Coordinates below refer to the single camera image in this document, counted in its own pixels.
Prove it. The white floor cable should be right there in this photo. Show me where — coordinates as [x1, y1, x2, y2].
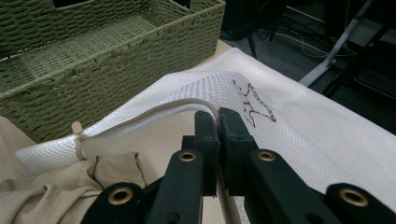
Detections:
[274, 29, 359, 60]

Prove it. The green woven basket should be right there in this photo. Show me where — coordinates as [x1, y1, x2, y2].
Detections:
[0, 0, 227, 144]

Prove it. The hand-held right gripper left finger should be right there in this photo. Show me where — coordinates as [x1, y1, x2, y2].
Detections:
[146, 110, 221, 224]

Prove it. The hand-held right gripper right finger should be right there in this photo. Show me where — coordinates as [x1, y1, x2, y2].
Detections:
[219, 106, 344, 224]

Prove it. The beige garment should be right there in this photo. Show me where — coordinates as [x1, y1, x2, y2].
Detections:
[0, 115, 148, 224]

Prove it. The long white desk leg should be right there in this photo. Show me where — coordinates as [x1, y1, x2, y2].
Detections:
[298, 0, 375, 88]

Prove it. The white mesh laundry bag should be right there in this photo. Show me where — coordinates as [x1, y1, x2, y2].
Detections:
[15, 46, 396, 224]

